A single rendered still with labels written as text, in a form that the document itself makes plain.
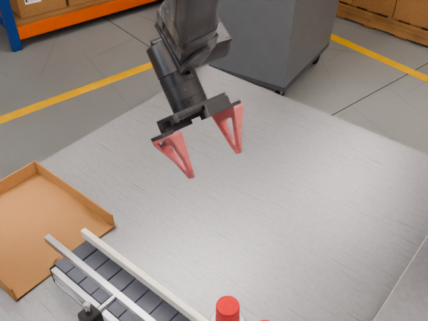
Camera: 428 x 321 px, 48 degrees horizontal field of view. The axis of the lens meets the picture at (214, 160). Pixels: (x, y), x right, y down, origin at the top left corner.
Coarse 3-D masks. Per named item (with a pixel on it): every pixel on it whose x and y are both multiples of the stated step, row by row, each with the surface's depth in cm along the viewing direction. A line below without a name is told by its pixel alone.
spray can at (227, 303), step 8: (224, 296) 66; (216, 304) 65; (224, 304) 65; (232, 304) 65; (216, 312) 66; (224, 312) 64; (232, 312) 64; (216, 320) 67; (224, 320) 65; (232, 320) 65; (240, 320) 68
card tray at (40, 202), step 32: (0, 192) 118; (32, 192) 118; (64, 192) 118; (0, 224) 110; (32, 224) 110; (64, 224) 110; (96, 224) 110; (0, 256) 103; (32, 256) 103; (32, 288) 97
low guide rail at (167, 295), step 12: (84, 228) 99; (96, 240) 96; (108, 252) 94; (120, 264) 93; (132, 264) 91; (144, 276) 89; (156, 288) 87; (168, 300) 86; (180, 300) 85; (180, 312) 86; (192, 312) 84
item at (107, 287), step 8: (48, 240) 90; (56, 240) 90; (56, 248) 89; (64, 248) 88; (64, 256) 88; (72, 256) 87; (80, 264) 86; (88, 272) 84; (96, 280) 83; (104, 280) 83; (104, 288) 82; (112, 288) 82; (120, 296) 81; (128, 304) 79; (136, 304) 79; (136, 312) 78; (144, 312) 78; (144, 320) 77; (152, 320) 77
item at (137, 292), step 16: (80, 256) 97; (96, 256) 97; (64, 272) 94; (80, 272) 94; (96, 272) 94; (112, 272) 94; (96, 288) 91; (128, 288) 91; (144, 288) 91; (112, 304) 89; (144, 304) 89; (160, 304) 89; (128, 320) 86; (160, 320) 86; (176, 320) 86
